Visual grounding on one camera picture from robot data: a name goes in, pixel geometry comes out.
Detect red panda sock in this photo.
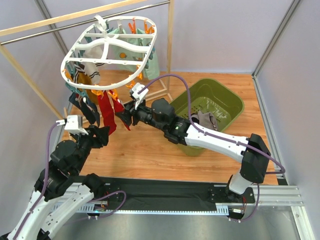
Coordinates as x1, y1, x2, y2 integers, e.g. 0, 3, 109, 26
97, 91, 117, 136

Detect mustard yellow sock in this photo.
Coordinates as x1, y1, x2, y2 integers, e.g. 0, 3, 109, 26
75, 72, 92, 85

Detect olive green plastic basket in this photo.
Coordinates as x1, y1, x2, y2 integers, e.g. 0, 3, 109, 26
170, 78, 245, 157

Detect purple cable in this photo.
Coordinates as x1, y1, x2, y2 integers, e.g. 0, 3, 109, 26
138, 73, 286, 175
12, 121, 67, 238

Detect white round clip hanger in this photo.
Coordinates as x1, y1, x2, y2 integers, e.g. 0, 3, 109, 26
60, 15, 158, 91

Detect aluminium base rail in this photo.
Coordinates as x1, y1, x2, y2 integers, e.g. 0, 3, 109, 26
49, 182, 305, 216

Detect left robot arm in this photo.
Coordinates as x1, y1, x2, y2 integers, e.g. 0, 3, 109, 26
0, 125, 110, 240

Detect wooden drying rack frame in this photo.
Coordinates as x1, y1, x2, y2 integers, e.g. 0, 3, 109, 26
0, 0, 175, 126

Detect navy blue sock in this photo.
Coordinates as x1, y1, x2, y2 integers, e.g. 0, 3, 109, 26
68, 93, 81, 109
79, 97, 100, 127

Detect white sock black stripes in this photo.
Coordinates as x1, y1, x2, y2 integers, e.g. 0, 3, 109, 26
82, 45, 104, 85

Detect metal hanging rod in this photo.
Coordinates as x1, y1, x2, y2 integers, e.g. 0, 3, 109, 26
0, 0, 171, 45

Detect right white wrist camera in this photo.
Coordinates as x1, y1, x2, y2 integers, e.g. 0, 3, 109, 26
129, 82, 149, 110

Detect mint green cartoon sock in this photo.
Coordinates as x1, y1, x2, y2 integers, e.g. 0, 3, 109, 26
143, 47, 160, 80

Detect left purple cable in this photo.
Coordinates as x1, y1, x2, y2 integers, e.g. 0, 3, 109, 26
12, 121, 67, 238

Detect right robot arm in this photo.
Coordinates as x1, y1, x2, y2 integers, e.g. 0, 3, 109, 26
116, 98, 270, 195

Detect grey sock red stripes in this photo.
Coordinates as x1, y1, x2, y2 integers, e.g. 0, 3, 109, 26
197, 111, 219, 131

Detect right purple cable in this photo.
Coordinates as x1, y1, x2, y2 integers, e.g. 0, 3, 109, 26
138, 73, 286, 175

